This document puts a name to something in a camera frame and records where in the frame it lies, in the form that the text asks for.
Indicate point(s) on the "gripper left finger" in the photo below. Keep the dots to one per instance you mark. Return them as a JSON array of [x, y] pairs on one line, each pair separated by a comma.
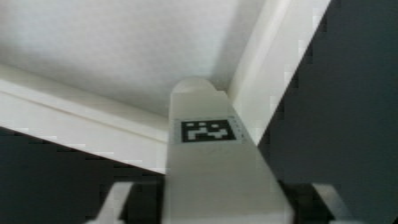
[[112, 207]]

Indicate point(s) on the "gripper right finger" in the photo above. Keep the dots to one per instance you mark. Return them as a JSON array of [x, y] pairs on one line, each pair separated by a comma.
[[334, 203]]

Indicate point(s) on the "white desk leg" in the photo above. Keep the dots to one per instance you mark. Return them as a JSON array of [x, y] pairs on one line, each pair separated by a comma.
[[220, 186]]

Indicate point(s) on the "white desk top tray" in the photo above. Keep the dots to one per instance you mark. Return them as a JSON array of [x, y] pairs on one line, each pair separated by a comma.
[[96, 54]]

